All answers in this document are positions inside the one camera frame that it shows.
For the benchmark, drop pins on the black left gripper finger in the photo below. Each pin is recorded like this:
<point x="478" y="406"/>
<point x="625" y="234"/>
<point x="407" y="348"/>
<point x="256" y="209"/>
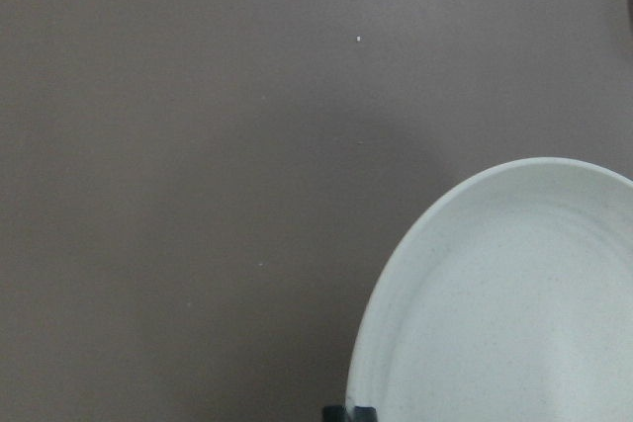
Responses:
<point x="340" y="413"/>

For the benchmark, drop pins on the white round plate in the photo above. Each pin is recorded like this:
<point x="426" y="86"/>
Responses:
<point x="510" y="299"/>

